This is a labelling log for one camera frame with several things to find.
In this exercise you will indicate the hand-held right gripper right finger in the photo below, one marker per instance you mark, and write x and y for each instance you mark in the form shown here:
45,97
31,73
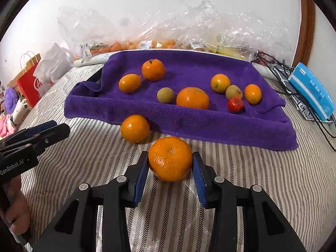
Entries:
200,182

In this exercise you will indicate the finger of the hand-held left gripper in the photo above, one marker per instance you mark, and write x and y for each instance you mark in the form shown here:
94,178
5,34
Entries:
52,136
34,130

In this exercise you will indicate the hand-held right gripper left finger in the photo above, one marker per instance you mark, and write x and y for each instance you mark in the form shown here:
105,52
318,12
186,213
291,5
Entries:
141,179

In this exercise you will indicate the large orange mandarin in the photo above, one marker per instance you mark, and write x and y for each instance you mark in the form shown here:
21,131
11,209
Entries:
192,98
170,158

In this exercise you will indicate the small red fruit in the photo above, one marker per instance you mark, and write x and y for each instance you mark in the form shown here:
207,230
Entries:
235,104

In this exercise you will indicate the small yellow-green fruit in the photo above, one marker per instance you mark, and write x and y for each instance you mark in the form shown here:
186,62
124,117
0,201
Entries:
165,95
233,92

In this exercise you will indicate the small orange kumquat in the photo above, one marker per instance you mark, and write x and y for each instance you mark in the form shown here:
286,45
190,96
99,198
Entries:
220,83
253,93
130,83

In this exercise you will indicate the medium orange with stem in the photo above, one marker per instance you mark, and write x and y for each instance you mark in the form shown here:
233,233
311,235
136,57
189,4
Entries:
153,69

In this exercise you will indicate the person's left hand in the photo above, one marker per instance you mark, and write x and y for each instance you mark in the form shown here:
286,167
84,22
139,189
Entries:
19,210

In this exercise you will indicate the white plush toy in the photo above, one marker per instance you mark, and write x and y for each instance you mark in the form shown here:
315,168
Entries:
21,109

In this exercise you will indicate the pink cloth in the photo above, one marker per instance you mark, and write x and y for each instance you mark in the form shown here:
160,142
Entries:
6,126

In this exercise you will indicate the purple plush toy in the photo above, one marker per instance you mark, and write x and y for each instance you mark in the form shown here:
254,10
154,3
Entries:
10,99

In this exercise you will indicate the red paper bag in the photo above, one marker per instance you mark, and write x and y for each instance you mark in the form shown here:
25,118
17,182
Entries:
29,84

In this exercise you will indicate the purple towel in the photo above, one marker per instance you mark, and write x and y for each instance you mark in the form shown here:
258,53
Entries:
197,126

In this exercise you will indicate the striped bedcover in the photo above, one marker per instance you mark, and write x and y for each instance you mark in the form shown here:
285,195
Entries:
262,189

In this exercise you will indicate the white plastic bag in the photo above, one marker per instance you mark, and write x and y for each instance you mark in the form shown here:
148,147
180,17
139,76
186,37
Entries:
52,63

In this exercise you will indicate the white roll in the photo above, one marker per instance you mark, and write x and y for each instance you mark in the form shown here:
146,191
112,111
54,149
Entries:
89,61

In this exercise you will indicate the clear plastic bag of oranges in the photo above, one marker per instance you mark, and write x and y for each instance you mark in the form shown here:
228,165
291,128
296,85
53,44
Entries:
152,26
86,31

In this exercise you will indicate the blue tissue pack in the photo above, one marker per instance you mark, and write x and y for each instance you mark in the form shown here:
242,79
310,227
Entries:
312,89

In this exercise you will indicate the clear plastic bag yellow fruit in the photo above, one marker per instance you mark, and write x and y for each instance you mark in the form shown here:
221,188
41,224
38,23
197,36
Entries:
236,31

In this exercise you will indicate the brown wooden frame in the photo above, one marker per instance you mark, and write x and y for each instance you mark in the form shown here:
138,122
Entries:
305,31

